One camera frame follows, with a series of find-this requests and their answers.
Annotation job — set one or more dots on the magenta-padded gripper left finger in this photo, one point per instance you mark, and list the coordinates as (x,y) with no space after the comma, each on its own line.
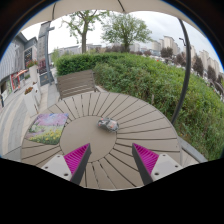
(77,156)

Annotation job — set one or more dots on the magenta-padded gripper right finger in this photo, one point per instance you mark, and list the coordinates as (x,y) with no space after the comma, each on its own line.
(146,156)

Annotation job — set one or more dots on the grey computer mouse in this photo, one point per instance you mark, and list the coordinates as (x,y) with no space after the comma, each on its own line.
(108,124)

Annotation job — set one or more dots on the flower print mouse pad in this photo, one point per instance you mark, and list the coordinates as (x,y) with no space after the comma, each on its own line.
(46,128)

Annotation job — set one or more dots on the brown slatted chair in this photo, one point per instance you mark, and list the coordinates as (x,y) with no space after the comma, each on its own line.
(76,83)

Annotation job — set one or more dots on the tall white flower planter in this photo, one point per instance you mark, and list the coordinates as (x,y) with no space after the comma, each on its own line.
(33,73)

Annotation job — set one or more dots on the curved black umbrella pole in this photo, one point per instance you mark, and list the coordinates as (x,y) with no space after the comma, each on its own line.
(188,66)

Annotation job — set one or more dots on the tall grey sign pillar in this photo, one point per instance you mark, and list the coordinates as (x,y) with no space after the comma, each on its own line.
(43,50)

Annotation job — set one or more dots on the grey shopfront building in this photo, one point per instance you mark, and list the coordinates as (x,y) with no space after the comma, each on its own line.
(15,63)

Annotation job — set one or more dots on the distant apartment buildings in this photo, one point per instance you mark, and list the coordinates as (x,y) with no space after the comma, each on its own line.
(170,43)

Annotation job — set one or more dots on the thin sparse tree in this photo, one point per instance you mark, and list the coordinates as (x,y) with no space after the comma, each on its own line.
(84,36)

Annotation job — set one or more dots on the round leafy tree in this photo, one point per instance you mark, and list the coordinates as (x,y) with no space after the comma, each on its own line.
(126,30)

